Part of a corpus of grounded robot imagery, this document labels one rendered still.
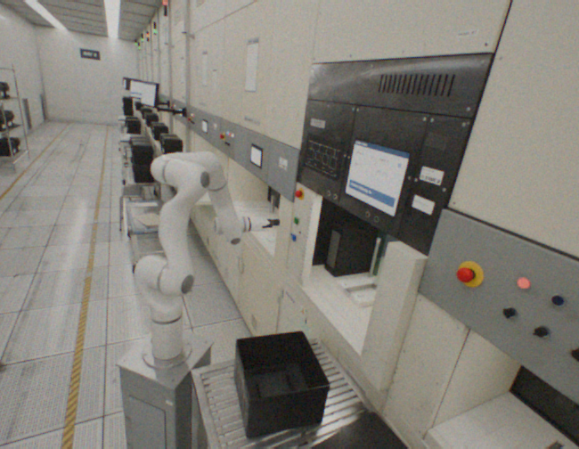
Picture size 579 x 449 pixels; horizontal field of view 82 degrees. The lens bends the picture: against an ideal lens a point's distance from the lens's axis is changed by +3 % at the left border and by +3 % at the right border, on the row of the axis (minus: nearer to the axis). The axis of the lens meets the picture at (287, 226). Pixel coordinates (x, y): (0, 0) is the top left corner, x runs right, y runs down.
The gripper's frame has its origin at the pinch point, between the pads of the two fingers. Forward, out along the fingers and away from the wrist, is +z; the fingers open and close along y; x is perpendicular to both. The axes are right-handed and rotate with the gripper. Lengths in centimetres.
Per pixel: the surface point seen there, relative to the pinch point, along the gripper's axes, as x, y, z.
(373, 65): 74, 39, 13
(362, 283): -30, 24, 45
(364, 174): 37, 46, 12
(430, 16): 85, 60, 12
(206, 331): -120, -69, -17
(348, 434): -34, 90, -11
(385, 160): 44, 55, 12
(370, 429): -34, 92, -4
